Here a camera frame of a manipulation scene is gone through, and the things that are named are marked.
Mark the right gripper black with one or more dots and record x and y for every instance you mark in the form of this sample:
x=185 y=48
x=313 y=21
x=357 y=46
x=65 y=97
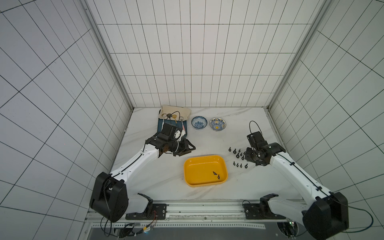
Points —
x=250 y=154

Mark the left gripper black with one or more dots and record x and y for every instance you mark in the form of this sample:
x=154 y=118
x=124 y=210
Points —
x=184 y=149

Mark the yellow plastic storage tray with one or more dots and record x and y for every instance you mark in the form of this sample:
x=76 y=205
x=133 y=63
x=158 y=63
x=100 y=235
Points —
x=198 y=171

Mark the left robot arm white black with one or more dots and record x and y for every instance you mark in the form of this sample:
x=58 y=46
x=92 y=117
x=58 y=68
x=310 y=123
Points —
x=110 y=195

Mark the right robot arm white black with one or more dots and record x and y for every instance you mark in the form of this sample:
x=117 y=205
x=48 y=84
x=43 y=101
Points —
x=323 y=213

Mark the dark blue rectangular tray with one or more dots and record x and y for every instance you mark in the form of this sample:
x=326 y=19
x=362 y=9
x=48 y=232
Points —
x=175 y=123

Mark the yellow blue patterned bowl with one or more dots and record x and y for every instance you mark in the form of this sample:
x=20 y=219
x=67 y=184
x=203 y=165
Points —
x=217 y=124

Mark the beige folded cloth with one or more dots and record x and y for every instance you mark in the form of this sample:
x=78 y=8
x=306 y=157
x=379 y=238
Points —
x=179 y=111

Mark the pink handled spoon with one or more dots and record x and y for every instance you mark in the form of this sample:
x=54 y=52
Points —
x=181 y=119

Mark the white handled spoon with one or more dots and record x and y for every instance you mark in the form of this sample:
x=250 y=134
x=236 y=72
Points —
x=164 y=116

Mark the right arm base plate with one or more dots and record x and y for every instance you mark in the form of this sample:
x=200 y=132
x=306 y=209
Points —
x=255 y=212

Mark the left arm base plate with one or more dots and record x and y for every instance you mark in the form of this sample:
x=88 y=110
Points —
x=154 y=211

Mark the aluminium mounting rail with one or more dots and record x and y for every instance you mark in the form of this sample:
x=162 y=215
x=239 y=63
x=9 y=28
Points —
x=189 y=214

